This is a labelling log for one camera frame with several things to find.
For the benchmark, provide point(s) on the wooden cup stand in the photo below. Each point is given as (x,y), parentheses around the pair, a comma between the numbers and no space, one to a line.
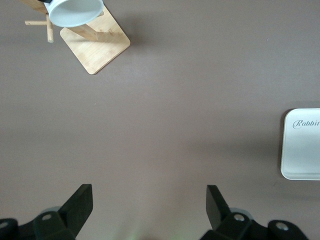
(100,47)

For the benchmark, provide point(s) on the cream rectangular tray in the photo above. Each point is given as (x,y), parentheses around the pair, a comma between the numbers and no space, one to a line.
(302,150)

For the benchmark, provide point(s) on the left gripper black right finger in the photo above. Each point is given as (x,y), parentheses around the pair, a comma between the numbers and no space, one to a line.
(222,220)

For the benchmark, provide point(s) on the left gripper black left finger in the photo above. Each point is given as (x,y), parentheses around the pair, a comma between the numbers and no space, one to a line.
(72,217)

